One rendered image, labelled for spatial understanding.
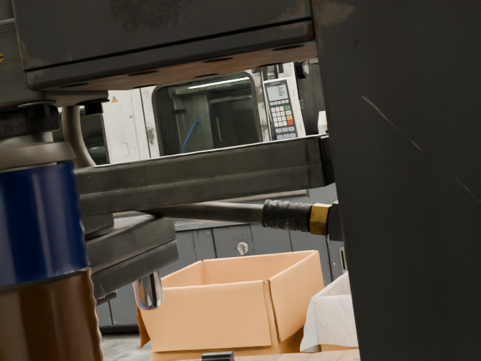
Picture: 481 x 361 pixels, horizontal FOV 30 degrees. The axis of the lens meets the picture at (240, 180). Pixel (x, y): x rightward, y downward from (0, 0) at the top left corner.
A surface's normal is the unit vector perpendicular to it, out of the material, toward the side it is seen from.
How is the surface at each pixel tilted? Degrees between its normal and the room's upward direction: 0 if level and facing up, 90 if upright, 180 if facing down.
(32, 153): 72
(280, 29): 90
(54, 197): 76
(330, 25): 90
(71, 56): 90
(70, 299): 104
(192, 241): 90
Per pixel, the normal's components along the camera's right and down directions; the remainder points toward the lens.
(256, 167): -0.31, 0.10
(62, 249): 0.65, -0.30
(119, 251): 0.94, -0.12
